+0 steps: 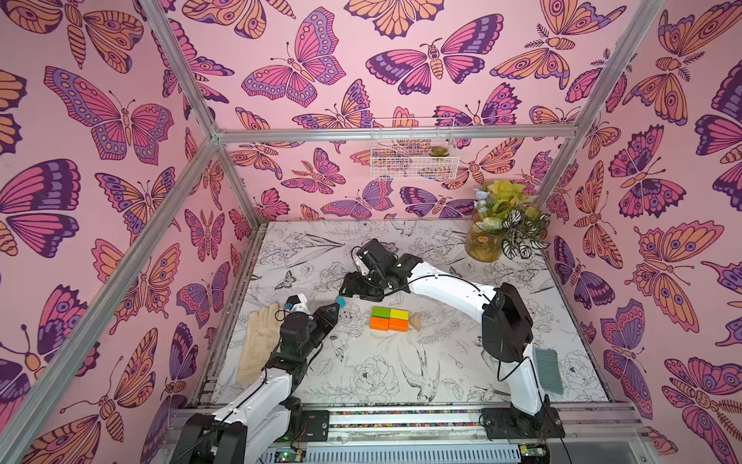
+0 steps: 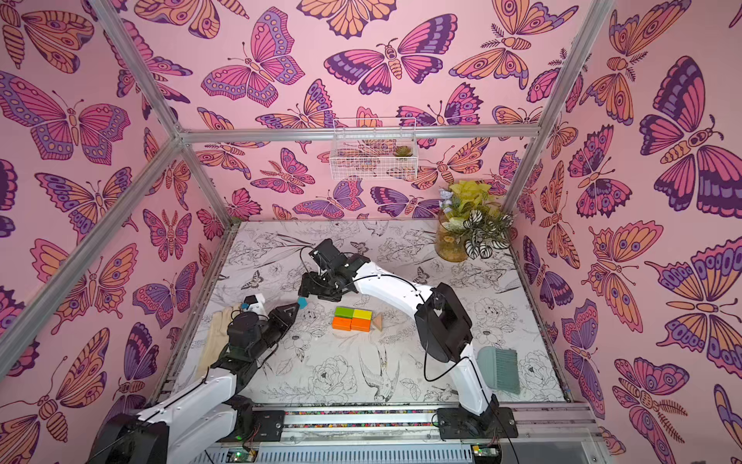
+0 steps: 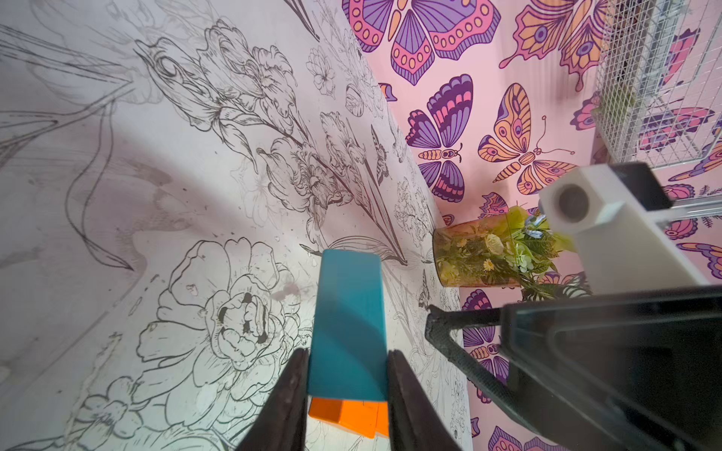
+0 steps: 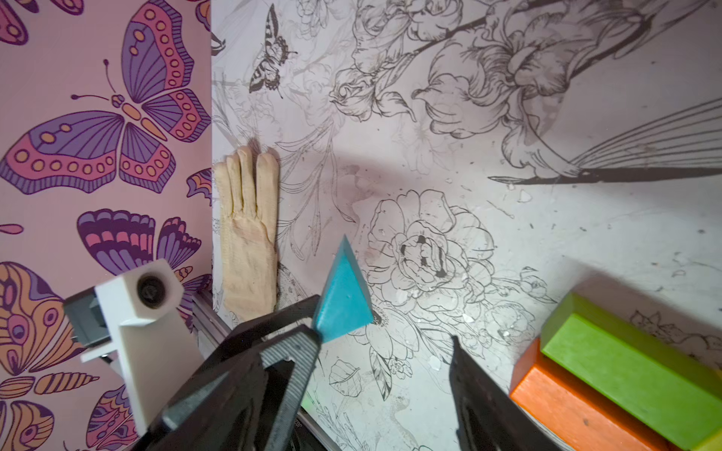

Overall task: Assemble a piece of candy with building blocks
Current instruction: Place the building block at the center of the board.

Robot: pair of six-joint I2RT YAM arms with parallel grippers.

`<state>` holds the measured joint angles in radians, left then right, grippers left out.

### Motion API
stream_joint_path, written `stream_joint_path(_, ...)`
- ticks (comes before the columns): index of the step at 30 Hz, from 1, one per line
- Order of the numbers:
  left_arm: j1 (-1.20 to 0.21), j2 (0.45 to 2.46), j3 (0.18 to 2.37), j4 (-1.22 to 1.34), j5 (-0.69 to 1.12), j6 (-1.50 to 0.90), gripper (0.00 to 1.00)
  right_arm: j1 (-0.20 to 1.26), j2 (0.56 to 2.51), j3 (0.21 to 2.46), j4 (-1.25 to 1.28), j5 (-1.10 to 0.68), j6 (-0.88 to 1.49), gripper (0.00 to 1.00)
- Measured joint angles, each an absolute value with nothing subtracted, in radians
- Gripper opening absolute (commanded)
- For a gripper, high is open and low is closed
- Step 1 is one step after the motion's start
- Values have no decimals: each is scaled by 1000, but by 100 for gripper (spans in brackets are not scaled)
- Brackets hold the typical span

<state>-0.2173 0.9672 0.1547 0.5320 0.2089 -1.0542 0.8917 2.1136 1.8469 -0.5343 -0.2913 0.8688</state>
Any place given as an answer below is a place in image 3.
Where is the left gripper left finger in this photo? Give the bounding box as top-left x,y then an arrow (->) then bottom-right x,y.
236,348 -> 309,451

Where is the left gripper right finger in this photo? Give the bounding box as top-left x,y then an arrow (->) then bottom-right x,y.
387,350 -> 461,451

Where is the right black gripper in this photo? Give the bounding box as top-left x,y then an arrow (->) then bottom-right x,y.
425,286 -> 721,450

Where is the teal triangle block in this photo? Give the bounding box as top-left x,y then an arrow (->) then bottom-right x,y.
308,249 -> 388,402

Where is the amber glass vase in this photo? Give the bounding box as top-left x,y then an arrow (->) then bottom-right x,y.
432,214 -> 521,288

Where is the artificial plant bouquet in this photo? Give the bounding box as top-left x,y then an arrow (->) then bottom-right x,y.
485,207 -> 592,302

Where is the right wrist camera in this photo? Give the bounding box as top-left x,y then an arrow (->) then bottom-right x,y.
540,163 -> 708,295

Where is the aluminium frame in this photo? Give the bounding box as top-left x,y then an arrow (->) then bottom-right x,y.
655,194 -> 722,224

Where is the white wire basket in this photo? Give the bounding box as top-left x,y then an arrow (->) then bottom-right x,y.
592,1 -> 721,169

